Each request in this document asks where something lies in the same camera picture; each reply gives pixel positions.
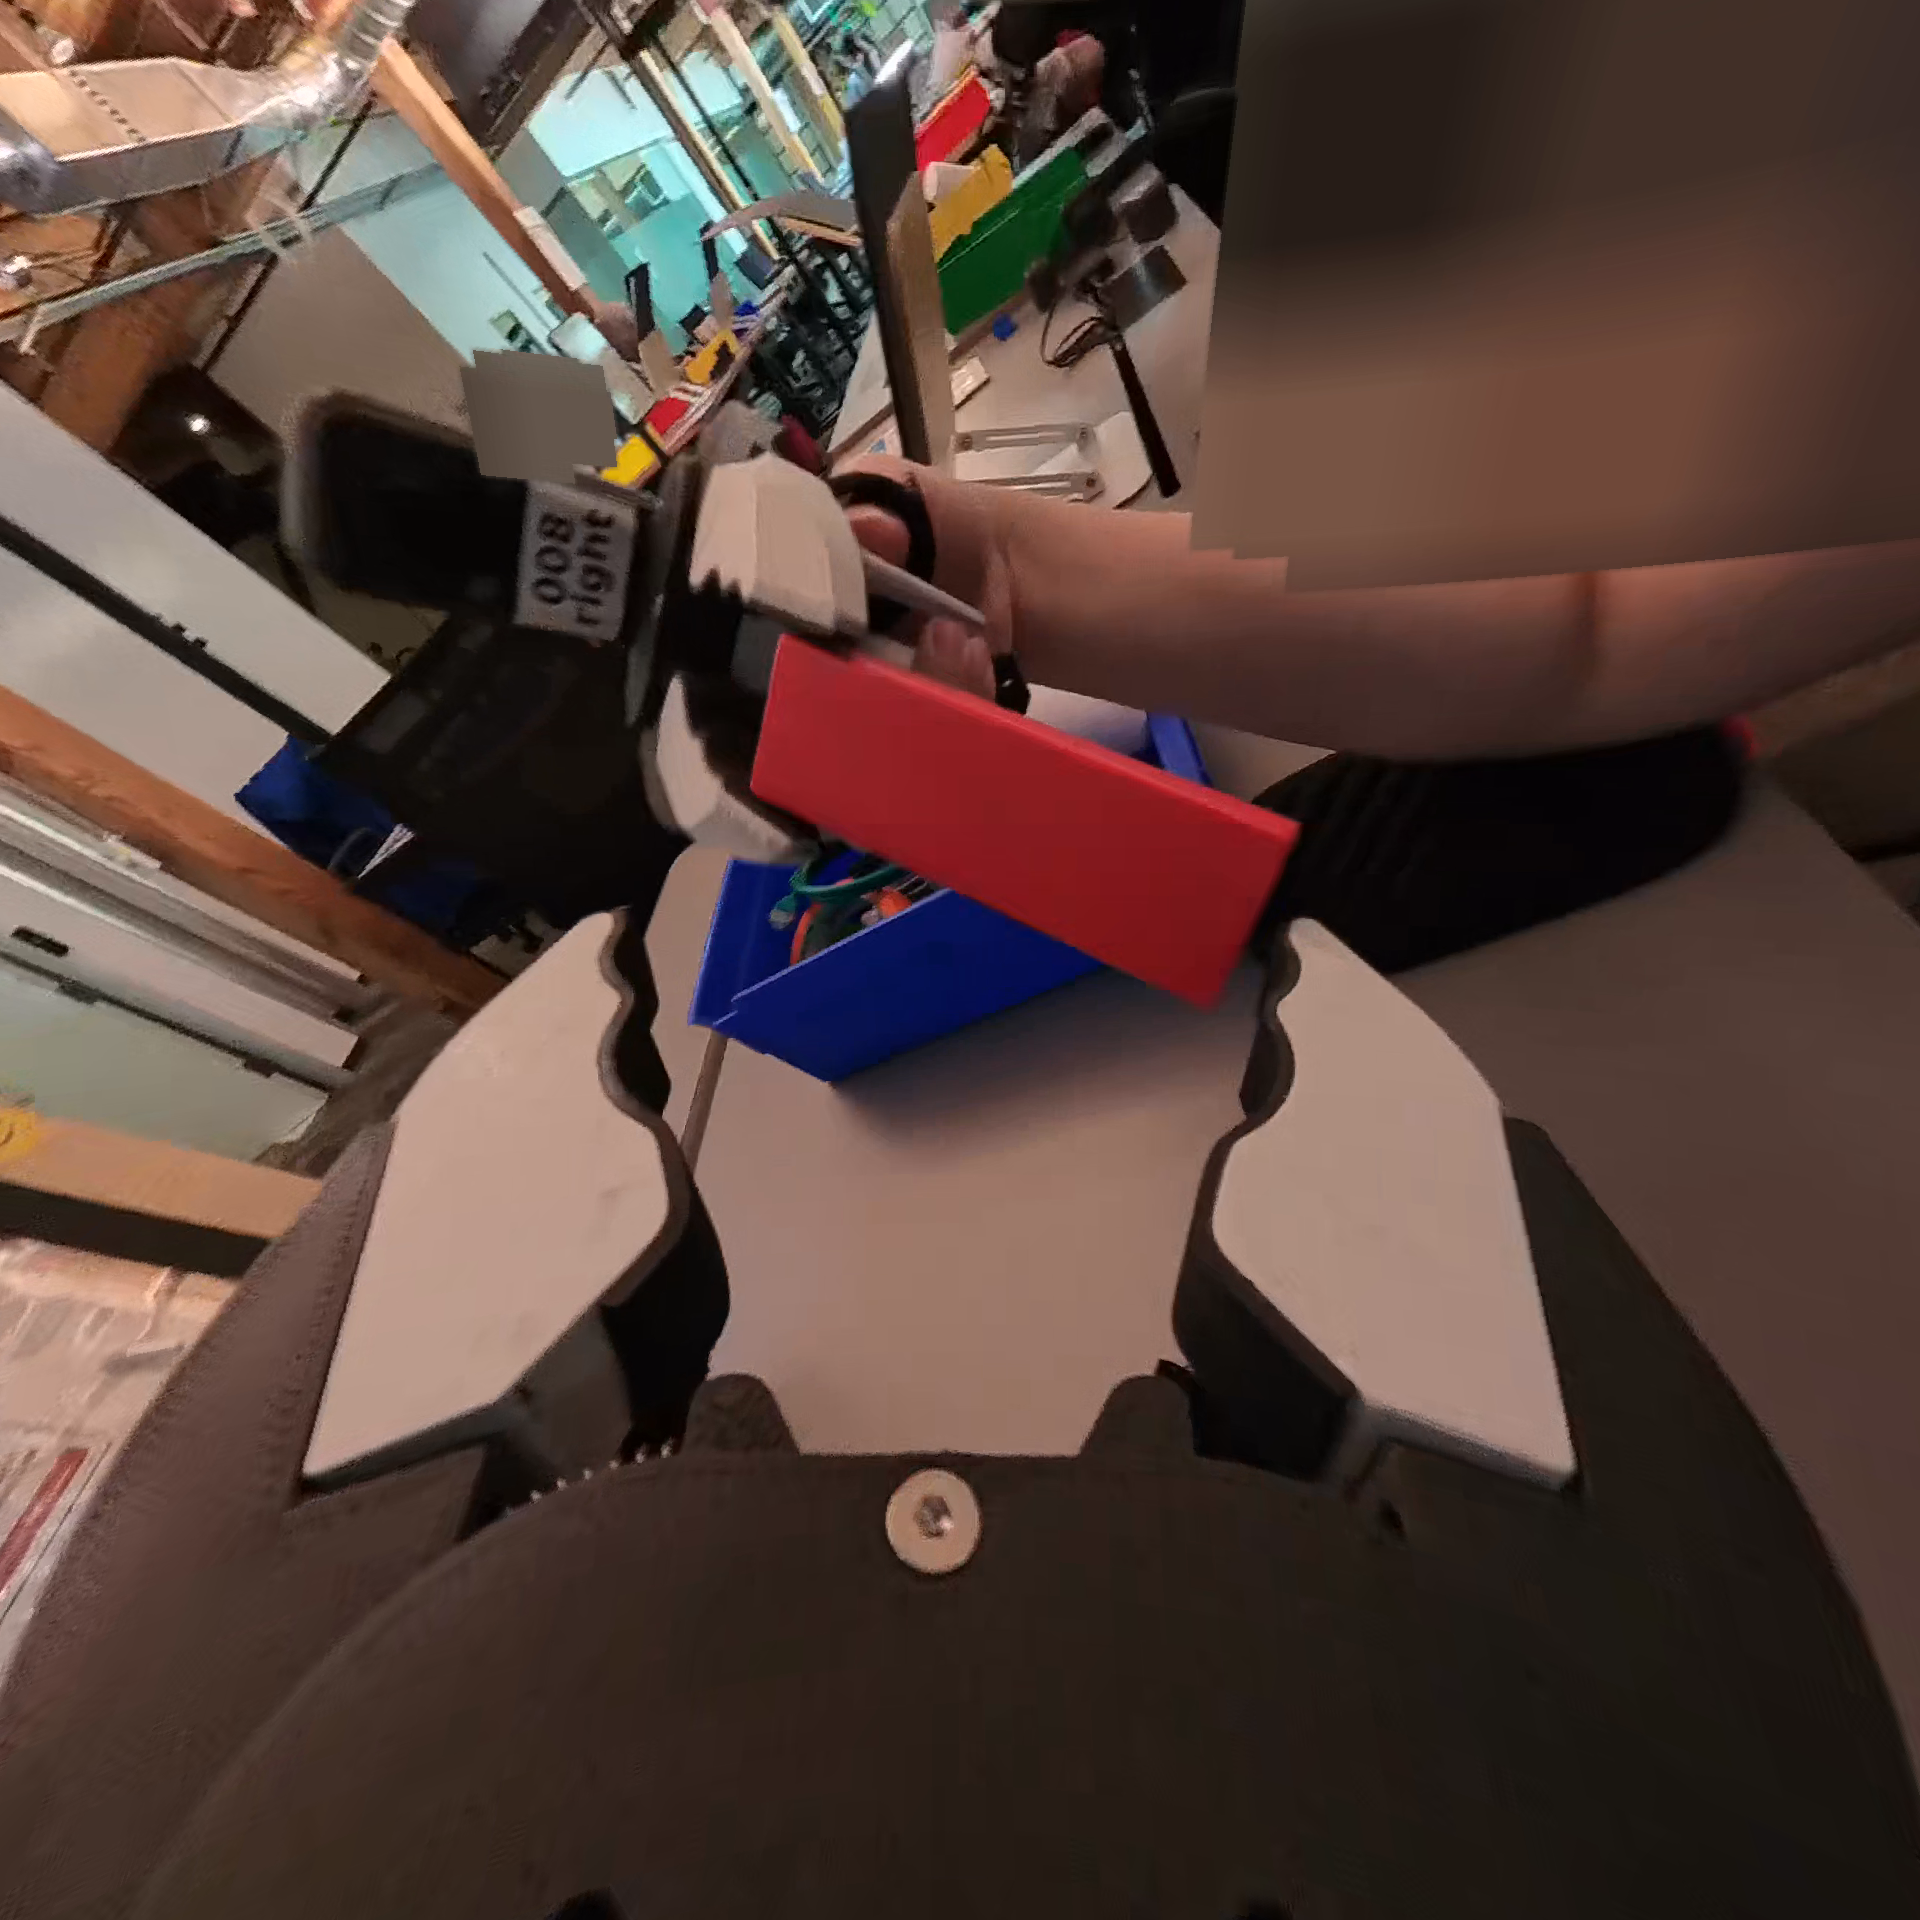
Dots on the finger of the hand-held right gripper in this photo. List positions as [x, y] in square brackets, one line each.
[704, 795]
[781, 547]

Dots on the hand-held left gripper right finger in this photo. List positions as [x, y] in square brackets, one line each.
[1396, 1230]

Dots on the rectangular metal duct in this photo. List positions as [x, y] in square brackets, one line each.
[150, 129]

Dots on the black instruction sheet board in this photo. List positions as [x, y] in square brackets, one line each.
[90, 1350]

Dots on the green storage bin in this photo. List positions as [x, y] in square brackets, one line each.
[1014, 241]

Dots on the blue fabric bag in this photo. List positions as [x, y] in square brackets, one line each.
[316, 818]

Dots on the yellow smiley sticker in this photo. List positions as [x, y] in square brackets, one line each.
[13, 1131]

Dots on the red block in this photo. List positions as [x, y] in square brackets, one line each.
[1020, 825]

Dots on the black office chair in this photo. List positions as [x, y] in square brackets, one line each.
[511, 750]

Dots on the wooden support post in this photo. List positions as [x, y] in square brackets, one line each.
[226, 855]

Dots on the yellow storage bin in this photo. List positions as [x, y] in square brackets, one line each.
[967, 202]

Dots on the blue plastic bin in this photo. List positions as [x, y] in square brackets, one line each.
[902, 1003]

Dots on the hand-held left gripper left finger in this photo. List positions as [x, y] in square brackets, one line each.
[494, 1230]

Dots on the orange masking tape roll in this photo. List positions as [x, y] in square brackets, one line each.
[885, 907]

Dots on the person's right forearm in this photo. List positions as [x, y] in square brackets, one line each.
[1426, 661]

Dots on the person's right hand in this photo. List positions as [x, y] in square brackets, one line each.
[960, 523]

